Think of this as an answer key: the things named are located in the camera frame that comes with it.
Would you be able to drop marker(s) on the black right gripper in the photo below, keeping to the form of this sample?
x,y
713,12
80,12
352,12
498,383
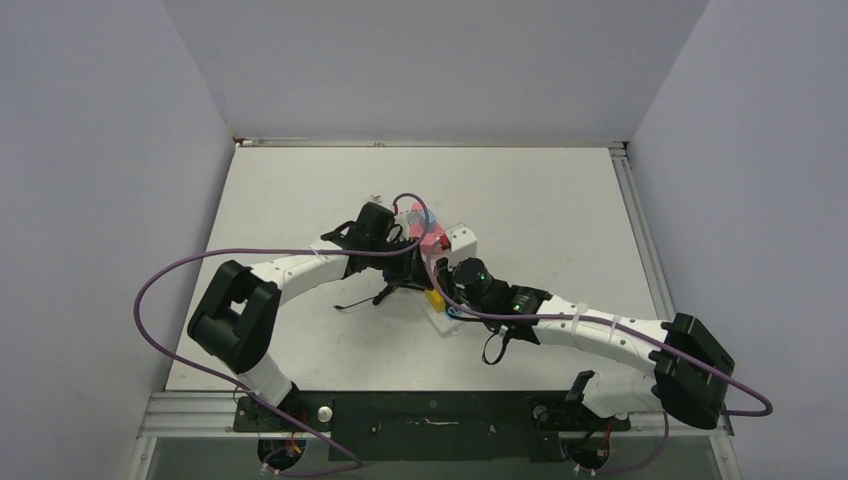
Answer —
x,y
447,280

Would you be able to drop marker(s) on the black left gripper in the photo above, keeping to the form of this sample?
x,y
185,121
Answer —
x,y
409,274

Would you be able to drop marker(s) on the yellow cube socket adapter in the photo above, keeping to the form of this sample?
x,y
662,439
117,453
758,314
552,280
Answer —
x,y
435,300

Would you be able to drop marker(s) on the white power strip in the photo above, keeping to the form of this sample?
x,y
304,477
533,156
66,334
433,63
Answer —
x,y
442,323

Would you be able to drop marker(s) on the pink square plug adapter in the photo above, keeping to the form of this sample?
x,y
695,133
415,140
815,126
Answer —
x,y
433,245

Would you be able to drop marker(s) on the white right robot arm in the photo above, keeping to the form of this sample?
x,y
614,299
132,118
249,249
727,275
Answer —
x,y
676,366

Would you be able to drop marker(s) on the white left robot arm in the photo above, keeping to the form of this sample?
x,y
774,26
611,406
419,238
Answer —
x,y
235,318

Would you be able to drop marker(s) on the pink triangular socket adapter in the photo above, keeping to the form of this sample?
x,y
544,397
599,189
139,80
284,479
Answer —
x,y
416,228

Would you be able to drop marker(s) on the blue usb charger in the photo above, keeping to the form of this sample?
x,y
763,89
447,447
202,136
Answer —
x,y
428,217

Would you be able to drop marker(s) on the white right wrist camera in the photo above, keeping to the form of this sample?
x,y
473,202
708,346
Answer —
x,y
458,243

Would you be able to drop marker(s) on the aluminium frame rail back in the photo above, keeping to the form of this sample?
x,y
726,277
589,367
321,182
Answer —
x,y
246,142

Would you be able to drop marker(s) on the aluminium frame rail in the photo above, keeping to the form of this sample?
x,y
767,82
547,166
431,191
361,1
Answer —
x,y
246,142
649,257

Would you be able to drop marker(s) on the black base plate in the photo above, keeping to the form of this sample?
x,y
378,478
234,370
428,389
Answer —
x,y
452,426

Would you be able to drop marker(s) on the aluminium frame rail right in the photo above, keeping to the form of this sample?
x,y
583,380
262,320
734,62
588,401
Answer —
x,y
649,257

